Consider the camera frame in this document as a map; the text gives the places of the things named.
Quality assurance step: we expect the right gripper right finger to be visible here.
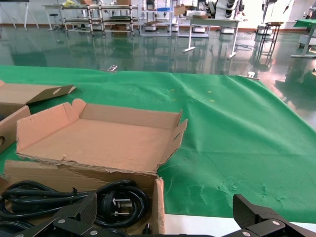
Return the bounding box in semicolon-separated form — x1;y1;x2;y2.
222;194;316;237

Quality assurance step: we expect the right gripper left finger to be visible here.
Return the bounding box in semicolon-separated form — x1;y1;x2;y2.
14;192;100;237

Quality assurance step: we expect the cardboard box with torn lid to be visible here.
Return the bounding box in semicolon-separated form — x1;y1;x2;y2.
0;98;189;236

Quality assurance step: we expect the cardboard box with neat lid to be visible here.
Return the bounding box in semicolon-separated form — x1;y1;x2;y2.
0;80;77;154

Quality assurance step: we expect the small tilted cardboard box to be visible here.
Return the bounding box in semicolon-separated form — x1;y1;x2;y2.
173;4;187;17

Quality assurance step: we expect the green table cloth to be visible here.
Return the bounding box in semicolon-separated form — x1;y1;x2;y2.
0;64;316;224

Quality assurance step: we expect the silver table clamp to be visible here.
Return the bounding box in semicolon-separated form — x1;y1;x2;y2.
99;64;118;74
240;71;261;81

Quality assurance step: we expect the black tall stool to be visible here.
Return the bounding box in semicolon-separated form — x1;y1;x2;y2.
257;21;282;68

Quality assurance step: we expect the green topped table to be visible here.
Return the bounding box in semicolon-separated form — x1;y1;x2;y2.
290;18;316;59

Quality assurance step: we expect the white workbench table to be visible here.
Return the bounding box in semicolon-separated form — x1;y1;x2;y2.
182;16;241;60

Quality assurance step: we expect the grey metal shelf rack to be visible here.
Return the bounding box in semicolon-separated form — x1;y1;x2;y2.
60;3;139;37

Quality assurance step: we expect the black round stool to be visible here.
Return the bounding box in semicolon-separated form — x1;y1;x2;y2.
47;13;62;32

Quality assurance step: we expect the black power cord bundle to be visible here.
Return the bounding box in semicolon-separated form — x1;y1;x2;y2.
0;219;152;237
0;179;152;228

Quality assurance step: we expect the black cable coil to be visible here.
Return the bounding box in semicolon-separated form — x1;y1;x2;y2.
235;43;253;52

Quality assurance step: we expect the white frame rack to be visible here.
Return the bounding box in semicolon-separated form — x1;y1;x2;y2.
139;0;174;37

